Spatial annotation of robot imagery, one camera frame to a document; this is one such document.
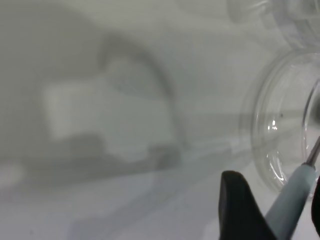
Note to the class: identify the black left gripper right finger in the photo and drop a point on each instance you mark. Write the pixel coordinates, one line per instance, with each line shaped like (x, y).
(317, 210)

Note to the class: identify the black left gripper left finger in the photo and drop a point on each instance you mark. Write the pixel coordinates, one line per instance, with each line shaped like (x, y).
(237, 212)

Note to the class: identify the clear round glass lid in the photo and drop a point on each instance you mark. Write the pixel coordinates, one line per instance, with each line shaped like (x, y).
(275, 100)

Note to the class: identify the clear double-wall glass cup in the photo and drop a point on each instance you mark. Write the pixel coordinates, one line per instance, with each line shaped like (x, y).
(287, 25)

